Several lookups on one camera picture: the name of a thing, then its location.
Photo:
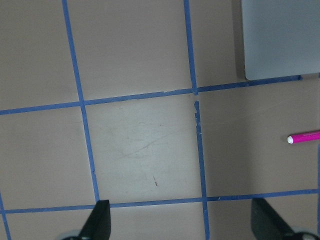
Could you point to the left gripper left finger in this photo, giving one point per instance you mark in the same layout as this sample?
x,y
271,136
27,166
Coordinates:
x,y
98,224

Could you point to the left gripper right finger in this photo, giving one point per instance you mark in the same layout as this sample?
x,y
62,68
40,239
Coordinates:
x,y
266,223

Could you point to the pink marker pen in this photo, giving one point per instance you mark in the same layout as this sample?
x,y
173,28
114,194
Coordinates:
x,y
303,137

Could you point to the grey closed laptop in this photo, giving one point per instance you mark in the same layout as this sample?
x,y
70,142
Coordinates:
x,y
281,38

